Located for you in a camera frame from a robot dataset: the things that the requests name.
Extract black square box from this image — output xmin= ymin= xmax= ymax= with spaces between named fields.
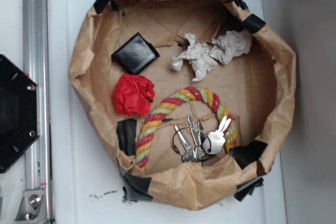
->
xmin=111 ymin=33 xmax=160 ymax=75

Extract crumpled red paper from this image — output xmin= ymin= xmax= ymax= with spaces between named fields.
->
xmin=112 ymin=73 xmax=155 ymax=117

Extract silver key bunch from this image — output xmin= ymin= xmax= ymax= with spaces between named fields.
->
xmin=174 ymin=115 xmax=232 ymax=162

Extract crumpled white paper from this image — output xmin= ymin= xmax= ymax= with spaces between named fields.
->
xmin=171 ymin=29 xmax=252 ymax=82

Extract brown paper bag bin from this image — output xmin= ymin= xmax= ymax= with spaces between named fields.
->
xmin=68 ymin=0 xmax=296 ymax=210

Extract red yellow green rope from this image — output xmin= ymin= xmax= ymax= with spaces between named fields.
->
xmin=134 ymin=86 xmax=237 ymax=172

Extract aluminium frame rail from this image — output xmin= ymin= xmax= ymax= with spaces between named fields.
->
xmin=23 ymin=0 xmax=55 ymax=223

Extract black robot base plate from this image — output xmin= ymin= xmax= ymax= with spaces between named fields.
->
xmin=0 ymin=55 xmax=39 ymax=174

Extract silver corner bracket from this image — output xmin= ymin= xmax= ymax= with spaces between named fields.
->
xmin=14 ymin=189 xmax=49 ymax=224

